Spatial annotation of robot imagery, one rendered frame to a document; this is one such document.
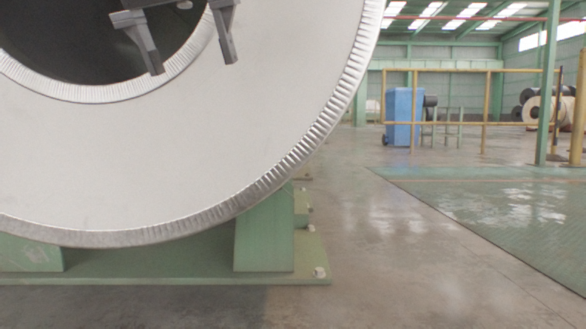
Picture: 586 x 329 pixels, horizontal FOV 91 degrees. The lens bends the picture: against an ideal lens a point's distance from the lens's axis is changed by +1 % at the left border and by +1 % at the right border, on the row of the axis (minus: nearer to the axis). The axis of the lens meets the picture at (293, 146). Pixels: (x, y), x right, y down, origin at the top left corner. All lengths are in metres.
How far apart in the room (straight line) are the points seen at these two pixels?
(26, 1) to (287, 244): 0.91
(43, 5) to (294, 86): 0.72
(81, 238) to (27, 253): 0.37
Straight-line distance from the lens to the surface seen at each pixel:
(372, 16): 0.65
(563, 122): 14.23
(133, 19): 0.53
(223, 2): 0.46
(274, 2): 0.63
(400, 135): 4.83
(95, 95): 0.71
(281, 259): 0.88
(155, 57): 0.54
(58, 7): 1.11
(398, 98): 4.78
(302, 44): 0.61
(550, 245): 1.45
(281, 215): 0.83
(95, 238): 0.76
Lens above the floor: 0.46
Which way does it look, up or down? 6 degrees down
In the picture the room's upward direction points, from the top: straight up
